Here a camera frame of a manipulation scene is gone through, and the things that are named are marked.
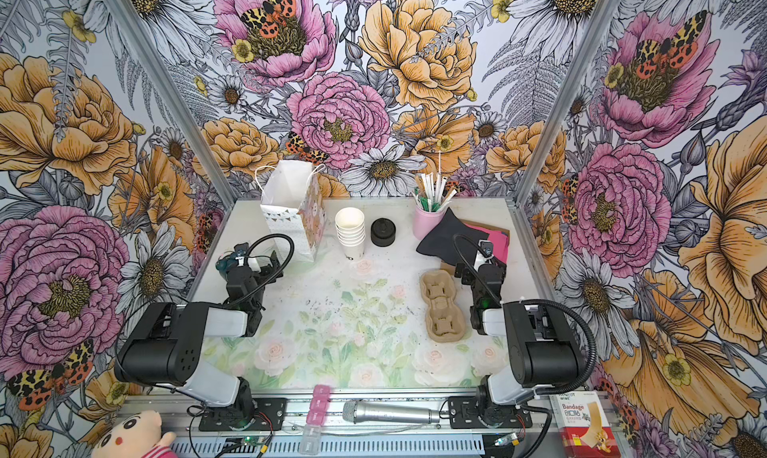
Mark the brown pulp cup carrier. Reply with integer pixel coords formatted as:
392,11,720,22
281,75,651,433
419,269,467,343

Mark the white cartoon gift bag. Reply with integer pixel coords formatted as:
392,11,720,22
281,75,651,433
255,160,326,262

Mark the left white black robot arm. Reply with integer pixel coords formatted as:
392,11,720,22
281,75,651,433
115,252,280,429

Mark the teal alarm clock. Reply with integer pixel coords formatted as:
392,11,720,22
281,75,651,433
216,248,247,279

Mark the brown cardboard sheet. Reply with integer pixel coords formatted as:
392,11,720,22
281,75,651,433
439,214,511,267

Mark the pink napkin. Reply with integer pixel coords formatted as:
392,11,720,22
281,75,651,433
467,221,511,264

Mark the black napkin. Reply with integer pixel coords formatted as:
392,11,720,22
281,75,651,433
415,209,489,265

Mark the pink straw holder cup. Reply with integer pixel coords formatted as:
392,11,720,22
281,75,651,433
413,206,445,240

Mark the bundle of wrapped straws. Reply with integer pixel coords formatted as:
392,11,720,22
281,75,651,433
413,158,459,213

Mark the stack of black cup lids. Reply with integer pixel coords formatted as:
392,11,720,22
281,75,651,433
371,217,397,247

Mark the stack of white paper cups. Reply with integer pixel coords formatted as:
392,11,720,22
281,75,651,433
335,207,367,260

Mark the bandage box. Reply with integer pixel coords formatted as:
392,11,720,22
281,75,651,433
550,391,622,458

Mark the silver microphone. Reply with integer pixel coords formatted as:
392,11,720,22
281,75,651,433
343,400,441,425

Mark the pink pill organizer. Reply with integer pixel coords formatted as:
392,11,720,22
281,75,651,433
299,384,333,456

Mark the plush doll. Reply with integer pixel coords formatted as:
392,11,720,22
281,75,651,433
91,410,178,458

